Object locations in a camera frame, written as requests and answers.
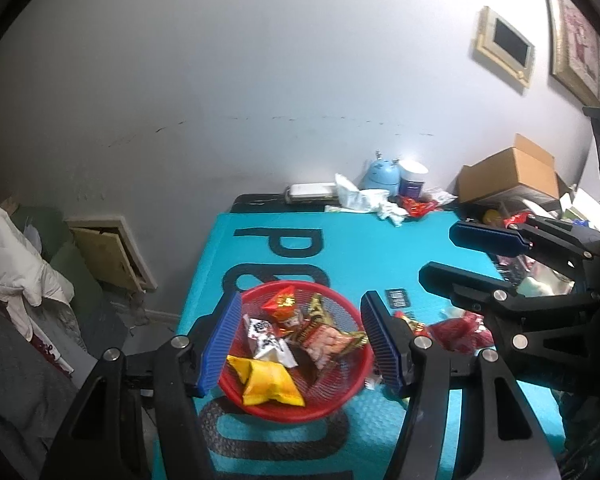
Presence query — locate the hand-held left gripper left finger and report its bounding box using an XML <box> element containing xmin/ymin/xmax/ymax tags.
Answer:
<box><xmin>40</xmin><ymin>291</ymin><xmax>245</xmax><ymax>480</ymax></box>

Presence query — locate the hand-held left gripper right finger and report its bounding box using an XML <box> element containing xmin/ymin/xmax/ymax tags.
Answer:
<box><xmin>360</xmin><ymin>290</ymin><xmax>563</xmax><ymax>480</ymax></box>

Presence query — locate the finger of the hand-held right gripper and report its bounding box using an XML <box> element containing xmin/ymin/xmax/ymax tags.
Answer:
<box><xmin>419</xmin><ymin>261</ymin><xmax>597</xmax><ymax>357</ymax></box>
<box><xmin>449</xmin><ymin>215</ymin><xmax>600</xmax><ymax>275</ymax></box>

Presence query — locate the small red snack packet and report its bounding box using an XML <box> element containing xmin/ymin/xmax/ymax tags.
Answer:
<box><xmin>394</xmin><ymin>310</ymin><xmax>431</xmax><ymax>337</ymax></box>

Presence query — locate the white black-print snack packet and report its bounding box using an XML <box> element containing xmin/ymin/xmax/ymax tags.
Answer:
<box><xmin>242</xmin><ymin>314</ymin><xmax>298</xmax><ymax>368</ymax></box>

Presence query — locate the large red snack packet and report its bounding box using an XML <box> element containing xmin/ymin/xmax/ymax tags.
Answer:
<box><xmin>427</xmin><ymin>311</ymin><xmax>496</xmax><ymax>356</ymax></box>

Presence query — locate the brown gold snack packet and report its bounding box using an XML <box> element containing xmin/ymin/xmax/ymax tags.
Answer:
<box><xmin>292</xmin><ymin>294</ymin><xmax>370</xmax><ymax>371</ymax></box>

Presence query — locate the yellow snack packet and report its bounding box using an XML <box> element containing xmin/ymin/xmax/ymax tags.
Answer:
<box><xmin>226</xmin><ymin>355</ymin><xmax>306</xmax><ymax>407</ymax></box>

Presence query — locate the orange red snack packet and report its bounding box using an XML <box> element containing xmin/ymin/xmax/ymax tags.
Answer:
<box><xmin>261</xmin><ymin>285</ymin><xmax>297</xmax><ymax>322</ymax></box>

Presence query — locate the red plastic basket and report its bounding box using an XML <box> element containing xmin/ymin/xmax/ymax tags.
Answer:
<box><xmin>219</xmin><ymin>281</ymin><xmax>373</xmax><ymax>422</ymax></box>

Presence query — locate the pile of red candy packets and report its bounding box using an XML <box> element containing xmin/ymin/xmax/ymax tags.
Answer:
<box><xmin>480</xmin><ymin>207</ymin><xmax>533</xmax><ymax>231</ymax></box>

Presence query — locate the small black card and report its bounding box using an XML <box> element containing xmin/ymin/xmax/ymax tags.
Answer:
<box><xmin>385</xmin><ymin>287</ymin><xmax>412</xmax><ymax>309</ymax></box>

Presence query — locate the cardboard box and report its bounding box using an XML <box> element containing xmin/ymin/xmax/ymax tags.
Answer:
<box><xmin>457</xmin><ymin>133</ymin><xmax>571</xmax><ymax>206</ymax></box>

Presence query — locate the red candy wrapper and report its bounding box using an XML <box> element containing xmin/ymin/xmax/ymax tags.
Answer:
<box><xmin>397</xmin><ymin>195</ymin><xmax>438</xmax><ymax>218</ymax></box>

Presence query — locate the dark blue jar white lid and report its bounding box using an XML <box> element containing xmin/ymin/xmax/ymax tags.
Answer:
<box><xmin>397</xmin><ymin>160</ymin><xmax>428</xmax><ymax>200</ymax></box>

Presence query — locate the teal bubble mailer mat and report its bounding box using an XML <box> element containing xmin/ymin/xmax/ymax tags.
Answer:
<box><xmin>152</xmin><ymin>210</ymin><xmax>566</xmax><ymax>480</ymax></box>

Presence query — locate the blue humidifier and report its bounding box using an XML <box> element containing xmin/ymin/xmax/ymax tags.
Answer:
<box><xmin>357</xmin><ymin>150</ymin><xmax>401</xmax><ymax>196</ymax></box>

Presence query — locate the crumpled white tissue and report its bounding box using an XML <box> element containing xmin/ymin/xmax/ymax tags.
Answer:
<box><xmin>325</xmin><ymin>172</ymin><xmax>406</xmax><ymax>226</ymax></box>

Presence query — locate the framed picture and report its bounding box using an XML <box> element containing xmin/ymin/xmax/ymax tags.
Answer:
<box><xmin>540</xmin><ymin>0</ymin><xmax>600</xmax><ymax>108</ymax></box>

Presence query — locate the green cushion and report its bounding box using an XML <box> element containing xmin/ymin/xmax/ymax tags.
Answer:
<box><xmin>30</xmin><ymin>205</ymin><xmax>126</xmax><ymax>361</ymax></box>

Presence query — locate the white flat box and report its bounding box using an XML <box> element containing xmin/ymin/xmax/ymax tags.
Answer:
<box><xmin>285</xmin><ymin>183</ymin><xmax>337</xmax><ymax>206</ymax></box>

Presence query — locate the dark grey garment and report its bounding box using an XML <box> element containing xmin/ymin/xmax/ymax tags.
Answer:
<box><xmin>0</xmin><ymin>285</ymin><xmax>101</xmax><ymax>480</ymax></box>

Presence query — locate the white jacket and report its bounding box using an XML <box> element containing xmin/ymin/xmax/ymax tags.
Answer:
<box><xmin>0</xmin><ymin>205</ymin><xmax>76</xmax><ymax>341</ymax></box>

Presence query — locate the wooden wall hatch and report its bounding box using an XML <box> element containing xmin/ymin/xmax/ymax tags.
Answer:
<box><xmin>65</xmin><ymin>215</ymin><xmax>158</xmax><ymax>293</ymax></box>

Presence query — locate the cream wall intercom panel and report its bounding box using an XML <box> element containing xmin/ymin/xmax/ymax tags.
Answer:
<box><xmin>475</xmin><ymin>6</ymin><xmax>536</xmax><ymax>96</ymax></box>

